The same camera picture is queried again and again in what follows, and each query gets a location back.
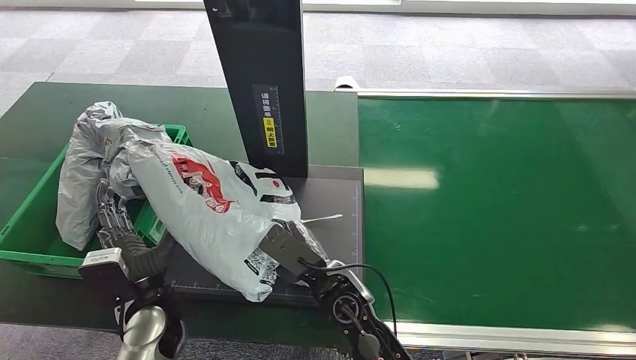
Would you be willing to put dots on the yellow sticker on column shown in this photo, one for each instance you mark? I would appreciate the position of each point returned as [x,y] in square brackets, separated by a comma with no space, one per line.
[270,132]

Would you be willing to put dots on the crumpled grey plastic package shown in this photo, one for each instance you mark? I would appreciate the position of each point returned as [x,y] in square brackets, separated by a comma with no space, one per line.
[124,169]

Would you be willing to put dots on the black scanner column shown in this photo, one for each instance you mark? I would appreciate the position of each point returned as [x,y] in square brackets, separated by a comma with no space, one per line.
[258,59]

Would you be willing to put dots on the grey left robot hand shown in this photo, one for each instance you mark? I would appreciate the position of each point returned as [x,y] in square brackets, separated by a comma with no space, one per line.
[141,261]

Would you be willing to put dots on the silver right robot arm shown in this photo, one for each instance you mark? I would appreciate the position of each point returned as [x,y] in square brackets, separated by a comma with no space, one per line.
[353,308]

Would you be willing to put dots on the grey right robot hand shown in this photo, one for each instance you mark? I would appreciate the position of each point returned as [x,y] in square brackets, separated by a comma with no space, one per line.
[310,238]

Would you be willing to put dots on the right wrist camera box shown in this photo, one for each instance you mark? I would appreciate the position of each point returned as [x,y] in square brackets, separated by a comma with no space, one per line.
[288,248]

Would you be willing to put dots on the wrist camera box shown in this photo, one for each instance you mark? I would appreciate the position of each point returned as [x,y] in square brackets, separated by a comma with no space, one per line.
[107,271]
[288,248]

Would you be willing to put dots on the green conveyor belt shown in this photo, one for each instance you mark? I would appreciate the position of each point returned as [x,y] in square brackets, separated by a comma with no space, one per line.
[497,208]

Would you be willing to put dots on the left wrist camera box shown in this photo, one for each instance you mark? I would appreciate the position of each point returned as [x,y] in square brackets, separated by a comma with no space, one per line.
[107,271]

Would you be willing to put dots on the green plastic crate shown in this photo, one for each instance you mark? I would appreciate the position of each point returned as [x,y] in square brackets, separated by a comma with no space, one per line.
[30,233]

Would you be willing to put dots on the tall grey plastic package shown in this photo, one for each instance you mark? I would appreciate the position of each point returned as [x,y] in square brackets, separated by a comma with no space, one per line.
[79,189]

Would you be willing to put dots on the white package with red print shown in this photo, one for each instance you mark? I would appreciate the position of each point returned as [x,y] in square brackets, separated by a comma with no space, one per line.
[208,218]

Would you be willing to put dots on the aluminium conveyor side rail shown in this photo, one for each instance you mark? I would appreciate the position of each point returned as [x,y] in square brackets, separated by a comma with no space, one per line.
[497,93]
[497,339]

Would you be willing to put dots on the black scanner base plate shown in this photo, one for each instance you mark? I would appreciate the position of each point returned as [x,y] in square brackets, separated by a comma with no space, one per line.
[333,198]

